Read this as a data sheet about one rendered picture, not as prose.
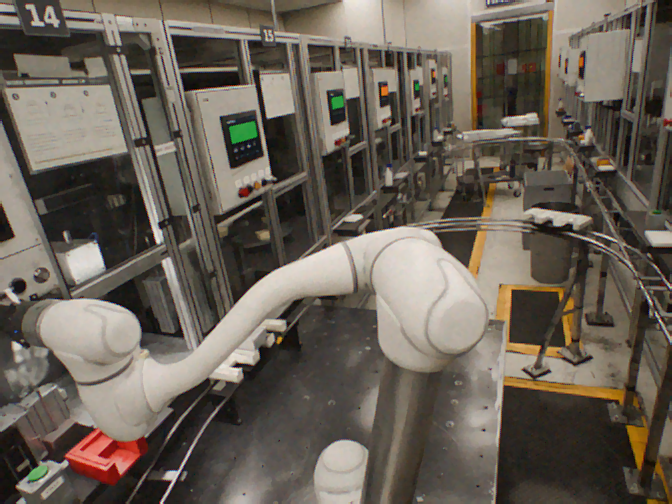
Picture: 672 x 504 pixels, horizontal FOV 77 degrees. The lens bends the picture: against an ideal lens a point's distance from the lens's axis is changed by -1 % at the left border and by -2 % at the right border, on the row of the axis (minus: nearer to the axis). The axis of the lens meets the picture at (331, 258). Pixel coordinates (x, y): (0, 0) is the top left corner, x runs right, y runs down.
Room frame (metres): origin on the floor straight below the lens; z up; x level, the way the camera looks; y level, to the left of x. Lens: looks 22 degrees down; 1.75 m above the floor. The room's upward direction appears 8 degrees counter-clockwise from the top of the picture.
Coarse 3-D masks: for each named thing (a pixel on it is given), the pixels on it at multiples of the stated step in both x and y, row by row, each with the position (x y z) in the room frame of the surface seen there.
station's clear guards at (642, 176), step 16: (624, 16) 3.52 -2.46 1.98; (640, 16) 3.03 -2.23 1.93; (656, 16) 2.66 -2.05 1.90; (640, 32) 2.97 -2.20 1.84; (656, 32) 2.62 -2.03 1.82; (640, 48) 2.91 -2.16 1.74; (656, 48) 2.58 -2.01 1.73; (656, 64) 2.54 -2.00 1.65; (656, 80) 2.49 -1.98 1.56; (656, 96) 2.45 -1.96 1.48; (640, 112) 2.74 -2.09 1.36; (656, 112) 2.41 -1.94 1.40; (640, 128) 2.69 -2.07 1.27; (656, 128) 2.37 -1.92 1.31; (640, 144) 2.65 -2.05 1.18; (656, 144) 2.33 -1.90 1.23; (640, 160) 2.60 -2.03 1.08; (640, 176) 2.55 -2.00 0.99
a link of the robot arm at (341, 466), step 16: (336, 448) 0.78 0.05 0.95; (352, 448) 0.77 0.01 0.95; (320, 464) 0.75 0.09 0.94; (336, 464) 0.73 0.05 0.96; (352, 464) 0.73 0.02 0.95; (320, 480) 0.72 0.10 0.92; (336, 480) 0.70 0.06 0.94; (352, 480) 0.70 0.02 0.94; (320, 496) 0.71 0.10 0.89; (336, 496) 0.68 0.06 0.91; (352, 496) 0.68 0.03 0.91
